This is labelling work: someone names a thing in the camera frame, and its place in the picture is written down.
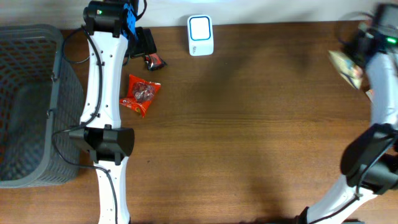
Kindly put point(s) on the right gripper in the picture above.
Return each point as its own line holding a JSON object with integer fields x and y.
{"x": 351, "y": 46}

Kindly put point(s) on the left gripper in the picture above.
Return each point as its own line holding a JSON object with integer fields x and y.
{"x": 147, "y": 43}

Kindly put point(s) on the silver dark snack packet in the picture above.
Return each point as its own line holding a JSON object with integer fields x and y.
{"x": 154, "y": 62}

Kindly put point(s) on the yellow snack bag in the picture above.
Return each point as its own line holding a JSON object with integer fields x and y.
{"x": 351, "y": 72}

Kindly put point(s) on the orange tissue pack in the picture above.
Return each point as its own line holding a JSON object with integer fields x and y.
{"x": 370, "y": 95}

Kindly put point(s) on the red snack bag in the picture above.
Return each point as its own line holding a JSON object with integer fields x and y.
{"x": 140, "y": 94}

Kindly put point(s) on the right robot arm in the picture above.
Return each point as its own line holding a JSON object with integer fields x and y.
{"x": 367, "y": 170}

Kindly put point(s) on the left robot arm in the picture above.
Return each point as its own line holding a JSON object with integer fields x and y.
{"x": 113, "y": 38}

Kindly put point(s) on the white barcode scanner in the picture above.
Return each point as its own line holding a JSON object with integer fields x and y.
{"x": 200, "y": 35}

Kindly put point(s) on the grey plastic mesh basket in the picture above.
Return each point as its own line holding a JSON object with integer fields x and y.
{"x": 40, "y": 97}

